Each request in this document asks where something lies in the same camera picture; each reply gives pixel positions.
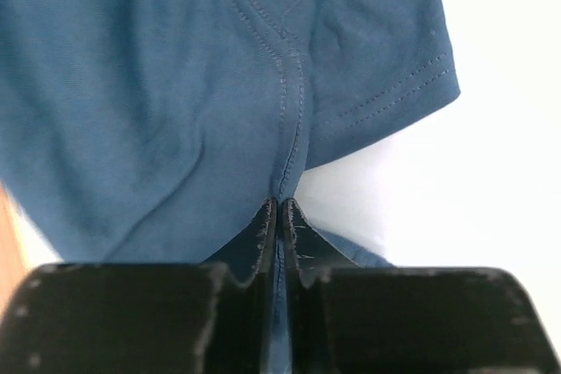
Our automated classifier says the blue t-shirt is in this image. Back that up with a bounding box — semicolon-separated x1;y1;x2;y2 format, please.
1;0;459;373

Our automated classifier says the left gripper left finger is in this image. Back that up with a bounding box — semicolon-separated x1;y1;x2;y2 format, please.
1;199;278;373

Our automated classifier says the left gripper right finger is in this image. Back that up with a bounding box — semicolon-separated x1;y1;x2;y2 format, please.
281;199;550;373

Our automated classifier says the wooden clothes rack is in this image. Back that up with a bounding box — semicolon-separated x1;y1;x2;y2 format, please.
0;187;32;314

